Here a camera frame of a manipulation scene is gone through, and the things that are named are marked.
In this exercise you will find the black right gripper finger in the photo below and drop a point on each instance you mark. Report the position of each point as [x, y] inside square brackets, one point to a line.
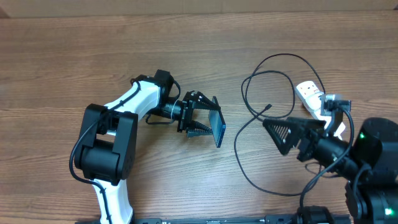
[308, 123]
[284, 133]

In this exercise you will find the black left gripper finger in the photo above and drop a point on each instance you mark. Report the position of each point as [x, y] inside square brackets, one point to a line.
[195, 129]
[201, 102]

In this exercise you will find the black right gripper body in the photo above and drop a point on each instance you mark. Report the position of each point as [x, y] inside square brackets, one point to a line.
[306, 141]

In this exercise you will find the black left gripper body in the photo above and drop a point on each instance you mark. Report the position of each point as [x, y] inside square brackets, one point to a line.
[186, 112]

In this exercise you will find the blue Galaxy smartphone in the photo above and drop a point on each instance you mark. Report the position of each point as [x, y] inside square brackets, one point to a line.
[217, 125]

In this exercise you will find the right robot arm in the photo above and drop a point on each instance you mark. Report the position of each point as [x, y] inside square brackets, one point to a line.
[369, 165]

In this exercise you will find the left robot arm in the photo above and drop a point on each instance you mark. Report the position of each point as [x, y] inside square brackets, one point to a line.
[103, 155]

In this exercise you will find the white charger plug adapter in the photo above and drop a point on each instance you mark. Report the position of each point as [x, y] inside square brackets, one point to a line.
[313, 102]

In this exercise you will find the white power strip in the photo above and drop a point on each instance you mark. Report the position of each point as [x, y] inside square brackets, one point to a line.
[309, 88]

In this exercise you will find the cardboard backdrop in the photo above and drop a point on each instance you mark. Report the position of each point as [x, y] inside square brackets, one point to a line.
[82, 8]

